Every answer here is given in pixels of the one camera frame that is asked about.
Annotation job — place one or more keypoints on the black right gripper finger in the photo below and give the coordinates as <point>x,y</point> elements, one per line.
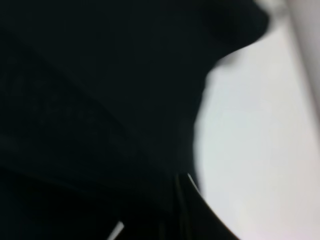
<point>197,221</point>

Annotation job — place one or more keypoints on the black short sleeve t-shirt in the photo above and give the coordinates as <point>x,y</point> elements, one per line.
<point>98,105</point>

